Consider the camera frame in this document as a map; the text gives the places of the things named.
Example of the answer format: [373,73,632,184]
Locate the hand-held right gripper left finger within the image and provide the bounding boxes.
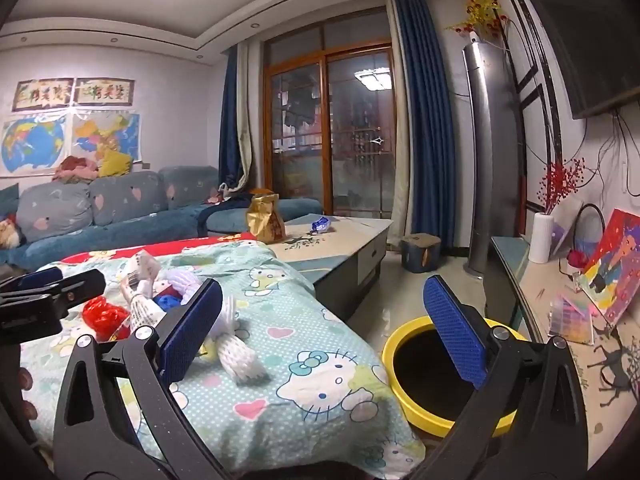
[52,277,223,480]

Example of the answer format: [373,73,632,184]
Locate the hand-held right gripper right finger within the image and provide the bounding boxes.
[400,274,588,480]

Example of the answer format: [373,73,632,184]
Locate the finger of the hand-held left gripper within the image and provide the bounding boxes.
[0,266,64,306]
[0,269,107,346]

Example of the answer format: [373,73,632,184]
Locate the blue plastic bag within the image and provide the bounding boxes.
[152,290,183,311]

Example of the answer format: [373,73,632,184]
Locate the red plastic bag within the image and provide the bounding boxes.
[82,296,132,343]

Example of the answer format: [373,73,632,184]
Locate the barcode paper slip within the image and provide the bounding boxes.
[119,251,162,286]

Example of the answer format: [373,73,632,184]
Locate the yellow trash bin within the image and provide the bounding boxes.
[381,316,526,436]

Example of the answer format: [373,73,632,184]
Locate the person's left hand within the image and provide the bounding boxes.
[17,366,40,422]

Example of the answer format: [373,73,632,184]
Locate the orange plush toy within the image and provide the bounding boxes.
[0,215,23,250]

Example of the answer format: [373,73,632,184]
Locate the tv cabinet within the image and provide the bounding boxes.
[482,235,640,466]

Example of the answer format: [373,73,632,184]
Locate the blue patterned sofa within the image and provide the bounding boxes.
[0,165,323,266]

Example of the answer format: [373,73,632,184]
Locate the grey storage stool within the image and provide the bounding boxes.
[400,233,442,273]

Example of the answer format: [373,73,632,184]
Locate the red blanket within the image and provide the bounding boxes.
[60,232,258,266]

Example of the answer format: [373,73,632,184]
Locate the cartoon cat blanket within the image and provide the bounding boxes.
[20,247,426,473]

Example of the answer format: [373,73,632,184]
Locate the pink clothes pile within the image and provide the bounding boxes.
[54,156,101,184]

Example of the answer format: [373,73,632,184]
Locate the pastel colour box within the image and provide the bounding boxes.
[547,292,598,346]

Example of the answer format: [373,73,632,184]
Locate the white paper towel roll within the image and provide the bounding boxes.
[529,212,557,265]

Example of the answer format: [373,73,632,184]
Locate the yellow pillow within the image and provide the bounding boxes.
[97,150,133,177]

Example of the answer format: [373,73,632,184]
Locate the dark clothes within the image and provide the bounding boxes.
[197,192,261,233]

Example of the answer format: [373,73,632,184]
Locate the world map poster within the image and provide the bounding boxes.
[0,116,68,177]

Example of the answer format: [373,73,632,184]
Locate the gold paper bag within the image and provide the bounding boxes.
[245,189,287,245]

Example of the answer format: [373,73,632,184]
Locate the beige coffee table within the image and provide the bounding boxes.
[270,215,396,326]

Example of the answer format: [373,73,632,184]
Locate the purple picture board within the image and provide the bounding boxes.
[550,200,583,256]

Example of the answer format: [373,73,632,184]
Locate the country map poster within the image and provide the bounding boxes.
[70,112,142,166]

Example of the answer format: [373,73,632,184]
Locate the silver tower air conditioner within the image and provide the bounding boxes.
[461,40,526,276]

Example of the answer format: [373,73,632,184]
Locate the colourful figure painting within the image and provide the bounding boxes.
[580,208,640,328]

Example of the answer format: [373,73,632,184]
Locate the calligraphy poster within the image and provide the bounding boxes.
[11,78,76,111]
[75,77,136,107]

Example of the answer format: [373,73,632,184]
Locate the red berry branches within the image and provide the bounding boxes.
[537,157,586,216]

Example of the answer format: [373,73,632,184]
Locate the blue curtain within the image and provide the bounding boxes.
[218,42,251,193]
[392,0,468,256]

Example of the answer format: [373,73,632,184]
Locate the beige curtain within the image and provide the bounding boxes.
[385,0,416,241]
[235,42,266,191]

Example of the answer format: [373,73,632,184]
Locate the wooden glass sliding door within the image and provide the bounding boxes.
[262,10,401,218]

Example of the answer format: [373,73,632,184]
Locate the yellow artificial flowers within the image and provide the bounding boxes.
[445,0,511,43]

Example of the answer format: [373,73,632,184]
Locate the bundle of black cables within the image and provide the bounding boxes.
[582,110,640,196]

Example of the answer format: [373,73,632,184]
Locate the wall television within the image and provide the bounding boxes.
[515,0,640,121]

